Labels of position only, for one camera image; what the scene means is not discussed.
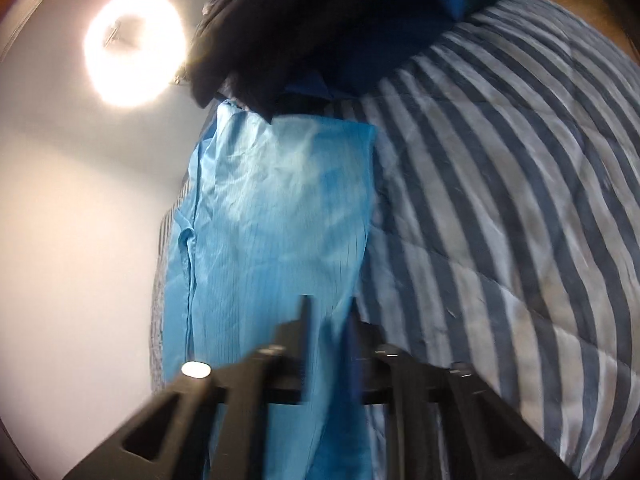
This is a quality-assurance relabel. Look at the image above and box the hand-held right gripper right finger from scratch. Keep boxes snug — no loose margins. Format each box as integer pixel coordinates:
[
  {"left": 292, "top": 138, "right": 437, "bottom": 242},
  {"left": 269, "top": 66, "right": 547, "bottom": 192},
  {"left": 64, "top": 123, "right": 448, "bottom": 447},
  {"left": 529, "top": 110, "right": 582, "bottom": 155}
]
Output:
[{"left": 345, "top": 305, "right": 576, "bottom": 480}]

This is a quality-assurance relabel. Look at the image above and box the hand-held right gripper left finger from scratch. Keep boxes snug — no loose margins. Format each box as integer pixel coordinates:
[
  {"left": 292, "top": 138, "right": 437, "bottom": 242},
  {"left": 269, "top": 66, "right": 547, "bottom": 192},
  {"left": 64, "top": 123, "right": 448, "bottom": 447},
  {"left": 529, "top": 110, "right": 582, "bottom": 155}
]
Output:
[{"left": 62, "top": 296, "right": 313, "bottom": 480}]

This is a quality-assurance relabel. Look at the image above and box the light blue work coat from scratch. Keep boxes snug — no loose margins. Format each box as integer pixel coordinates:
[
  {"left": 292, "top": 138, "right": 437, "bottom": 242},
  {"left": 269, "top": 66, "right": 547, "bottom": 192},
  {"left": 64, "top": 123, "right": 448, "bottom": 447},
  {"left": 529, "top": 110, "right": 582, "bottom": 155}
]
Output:
[{"left": 162, "top": 99, "right": 378, "bottom": 480}]

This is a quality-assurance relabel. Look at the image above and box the black puffer jacket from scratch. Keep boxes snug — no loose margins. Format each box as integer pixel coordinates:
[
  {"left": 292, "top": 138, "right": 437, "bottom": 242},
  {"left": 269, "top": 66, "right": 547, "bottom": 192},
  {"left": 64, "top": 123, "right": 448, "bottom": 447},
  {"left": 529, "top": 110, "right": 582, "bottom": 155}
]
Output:
[{"left": 184, "top": 0, "right": 451, "bottom": 123}]

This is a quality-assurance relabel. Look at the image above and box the dark blue folded garment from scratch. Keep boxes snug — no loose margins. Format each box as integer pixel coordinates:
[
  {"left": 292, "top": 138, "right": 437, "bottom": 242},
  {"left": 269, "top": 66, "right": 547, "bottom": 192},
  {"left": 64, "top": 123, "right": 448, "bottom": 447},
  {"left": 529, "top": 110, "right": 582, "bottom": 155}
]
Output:
[{"left": 285, "top": 0, "right": 483, "bottom": 111}]

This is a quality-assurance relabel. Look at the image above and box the ring light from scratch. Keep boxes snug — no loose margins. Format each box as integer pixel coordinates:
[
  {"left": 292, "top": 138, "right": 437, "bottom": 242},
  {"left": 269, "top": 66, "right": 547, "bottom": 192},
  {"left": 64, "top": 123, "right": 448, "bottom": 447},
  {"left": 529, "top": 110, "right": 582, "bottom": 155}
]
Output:
[{"left": 82, "top": 0, "right": 187, "bottom": 108}]

